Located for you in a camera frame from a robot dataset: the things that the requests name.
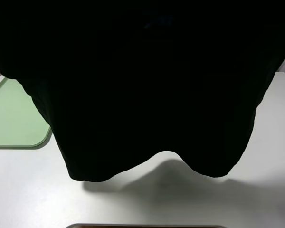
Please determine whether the black short sleeve t-shirt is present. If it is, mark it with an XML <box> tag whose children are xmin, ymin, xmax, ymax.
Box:
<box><xmin>0</xmin><ymin>0</ymin><xmax>285</xmax><ymax>182</ymax></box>

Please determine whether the light green plastic tray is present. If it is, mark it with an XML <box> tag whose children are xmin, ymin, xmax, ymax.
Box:
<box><xmin>0</xmin><ymin>76</ymin><xmax>52</xmax><ymax>149</ymax></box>

